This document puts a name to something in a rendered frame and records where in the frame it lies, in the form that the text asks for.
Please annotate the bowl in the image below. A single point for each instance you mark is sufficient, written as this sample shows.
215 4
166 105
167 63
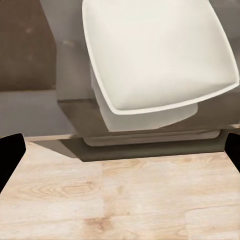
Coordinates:
155 55

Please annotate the dishwasher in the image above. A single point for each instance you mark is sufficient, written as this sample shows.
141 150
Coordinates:
120 147

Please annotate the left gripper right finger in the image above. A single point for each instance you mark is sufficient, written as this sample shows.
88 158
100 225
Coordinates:
232 148

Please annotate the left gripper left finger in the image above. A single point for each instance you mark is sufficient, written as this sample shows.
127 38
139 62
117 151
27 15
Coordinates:
12 149

